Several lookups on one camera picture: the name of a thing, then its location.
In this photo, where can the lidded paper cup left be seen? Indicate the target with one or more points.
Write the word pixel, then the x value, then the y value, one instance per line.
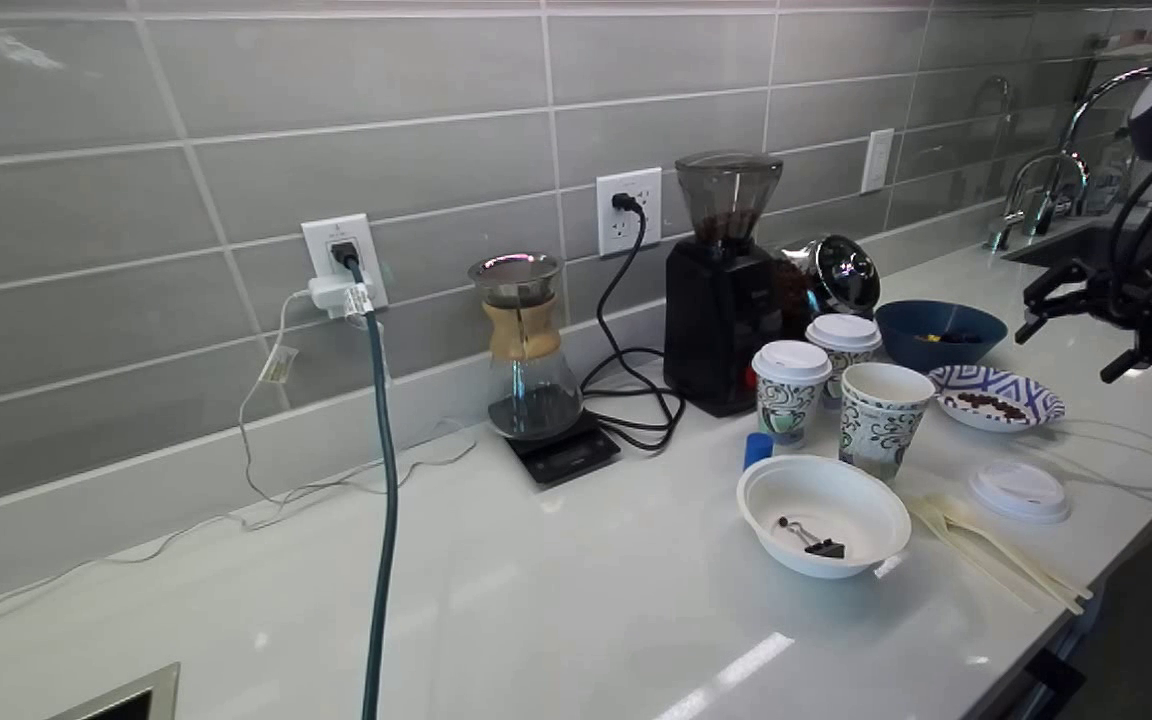
pixel 791 387

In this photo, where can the white plastic cup lid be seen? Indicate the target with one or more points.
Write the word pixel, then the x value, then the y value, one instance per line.
pixel 1022 493

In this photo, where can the blue patterned white plate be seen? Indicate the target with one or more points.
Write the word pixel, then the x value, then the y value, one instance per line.
pixel 994 397

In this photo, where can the chrome lidded canister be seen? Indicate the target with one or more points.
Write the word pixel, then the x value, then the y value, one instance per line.
pixel 837 279

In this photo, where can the lidded paper cup right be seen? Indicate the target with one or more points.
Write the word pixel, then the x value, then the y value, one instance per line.
pixel 845 336

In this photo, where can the black coffee grinder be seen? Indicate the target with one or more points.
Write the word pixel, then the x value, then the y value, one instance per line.
pixel 727 294

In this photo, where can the wooden chopsticks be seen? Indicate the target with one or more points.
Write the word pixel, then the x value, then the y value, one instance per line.
pixel 961 530

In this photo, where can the open patterned paper cup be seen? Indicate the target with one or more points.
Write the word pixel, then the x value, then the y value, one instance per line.
pixel 882 411

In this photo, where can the white bowl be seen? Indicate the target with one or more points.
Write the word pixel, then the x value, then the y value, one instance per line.
pixel 821 516

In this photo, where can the middle white wall outlet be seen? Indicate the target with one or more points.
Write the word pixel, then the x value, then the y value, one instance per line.
pixel 627 209

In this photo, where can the lidded paper cup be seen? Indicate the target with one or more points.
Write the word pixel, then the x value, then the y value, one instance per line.
pixel 791 387
pixel 845 336

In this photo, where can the white wall outlet left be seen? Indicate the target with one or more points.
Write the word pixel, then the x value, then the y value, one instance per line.
pixel 346 266

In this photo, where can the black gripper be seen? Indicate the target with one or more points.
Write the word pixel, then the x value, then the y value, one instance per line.
pixel 1093 275

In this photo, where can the glass pour-over carafe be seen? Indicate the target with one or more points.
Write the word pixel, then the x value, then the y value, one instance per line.
pixel 534 388

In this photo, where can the white wall outlet right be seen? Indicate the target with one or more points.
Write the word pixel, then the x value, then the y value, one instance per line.
pixel 878 156

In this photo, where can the black coffee scale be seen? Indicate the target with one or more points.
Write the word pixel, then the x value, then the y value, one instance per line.
pixel 569 453

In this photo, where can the white wall outlet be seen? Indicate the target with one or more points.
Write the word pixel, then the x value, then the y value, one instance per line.
pixel 878 156
pixel 627 209
pixel 346 266

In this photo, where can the dark blue bowl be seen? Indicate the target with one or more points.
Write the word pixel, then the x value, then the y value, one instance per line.
pixel 930 334

